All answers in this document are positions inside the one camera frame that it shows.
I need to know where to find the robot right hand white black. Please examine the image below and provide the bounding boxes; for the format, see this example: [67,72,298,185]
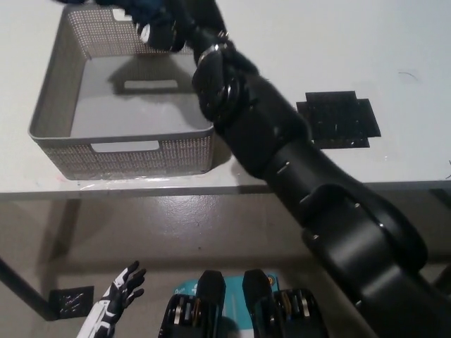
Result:
[137,0,229,54]

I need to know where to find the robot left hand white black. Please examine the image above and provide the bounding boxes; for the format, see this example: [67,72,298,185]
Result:
[77,260,147,338]

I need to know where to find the navy blue umbrella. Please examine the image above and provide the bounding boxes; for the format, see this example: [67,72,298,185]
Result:
[52,0,177,28]

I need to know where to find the black floor plate with tape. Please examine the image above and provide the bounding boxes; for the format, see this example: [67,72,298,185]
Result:
[48,285,95,321]

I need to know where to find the grey upright table leg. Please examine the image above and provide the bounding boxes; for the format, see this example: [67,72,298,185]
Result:
[51,199,82,262]

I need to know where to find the grey perforated plastic basket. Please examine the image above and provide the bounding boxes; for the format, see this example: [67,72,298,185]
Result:
[27,5,216,180]

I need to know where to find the robot left body block black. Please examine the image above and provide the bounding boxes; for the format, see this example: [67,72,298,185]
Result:
[158,269,241,338]

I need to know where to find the robot body block black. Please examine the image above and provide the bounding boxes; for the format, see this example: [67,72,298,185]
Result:
[242,269,329,338]
[158,269,241,338]

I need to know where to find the slanted dark table leg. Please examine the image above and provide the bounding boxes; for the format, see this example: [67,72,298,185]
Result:
[0,255,51,322]

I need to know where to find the black robot legs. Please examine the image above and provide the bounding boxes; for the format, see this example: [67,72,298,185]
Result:
[172,274,281,338]

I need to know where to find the clear tape strip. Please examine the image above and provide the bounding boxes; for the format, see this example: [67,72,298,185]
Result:
[70,174,209,188]

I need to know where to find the robot right body block black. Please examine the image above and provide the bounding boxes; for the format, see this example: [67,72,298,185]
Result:
[242,269,329,338]

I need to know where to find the black rough tape mat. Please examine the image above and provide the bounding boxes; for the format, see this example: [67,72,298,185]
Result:
[295,90,383,150]

